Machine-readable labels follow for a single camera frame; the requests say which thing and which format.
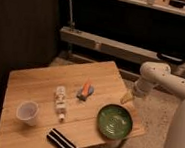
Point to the yellow gripper tip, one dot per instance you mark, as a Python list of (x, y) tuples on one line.
[(128, 96)]

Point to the green ceramic bowl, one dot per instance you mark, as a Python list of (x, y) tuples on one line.
[(114, 122)]

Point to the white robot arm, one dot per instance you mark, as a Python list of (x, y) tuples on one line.
[(151, 76)]

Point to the wooden lower shelf beam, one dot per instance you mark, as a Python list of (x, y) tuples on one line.
[(115, 48)]

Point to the white plastic bottle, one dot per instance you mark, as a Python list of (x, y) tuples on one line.
[(60, 102)]

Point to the black white striped cloth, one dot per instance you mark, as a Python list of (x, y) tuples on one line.
[(59, 140)]

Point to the metal vertical pole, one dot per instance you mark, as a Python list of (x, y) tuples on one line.
[(71, 21)]

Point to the white plastic cup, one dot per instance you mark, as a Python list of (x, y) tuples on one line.
[(27, 112)]

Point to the dark wooden cabinet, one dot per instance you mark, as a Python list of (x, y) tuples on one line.
[(28, 36)]

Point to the black handle on shelf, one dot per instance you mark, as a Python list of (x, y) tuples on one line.
[(170, 59)]

